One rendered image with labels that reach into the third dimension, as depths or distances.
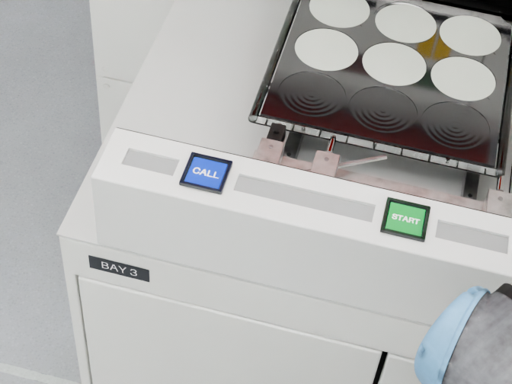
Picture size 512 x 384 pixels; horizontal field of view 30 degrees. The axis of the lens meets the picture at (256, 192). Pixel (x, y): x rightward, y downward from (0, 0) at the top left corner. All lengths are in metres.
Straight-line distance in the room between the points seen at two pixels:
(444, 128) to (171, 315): 0.49
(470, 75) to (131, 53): 0.73
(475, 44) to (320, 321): 0.53
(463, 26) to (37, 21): 1.67
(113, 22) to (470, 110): 0.77
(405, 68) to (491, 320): 0.63
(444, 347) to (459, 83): 0.63
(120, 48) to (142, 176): 0.75
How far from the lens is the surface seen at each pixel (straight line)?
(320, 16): 1.58
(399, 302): 1.27
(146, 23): 1.88
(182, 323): 1.43
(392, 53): 1.53
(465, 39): 1.59
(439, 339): 0.97
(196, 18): 1.68
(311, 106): 1.42
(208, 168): 1.23
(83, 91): 2.75
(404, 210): 1.22
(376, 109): 1.43
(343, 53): 1.52
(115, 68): 1.99
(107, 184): 1.23
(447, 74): 1.52
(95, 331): 1.53
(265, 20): 1.69
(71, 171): 2.54
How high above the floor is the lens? 1.88
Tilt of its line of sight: 49 degrees down
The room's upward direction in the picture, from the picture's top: 5 degrees clockwise
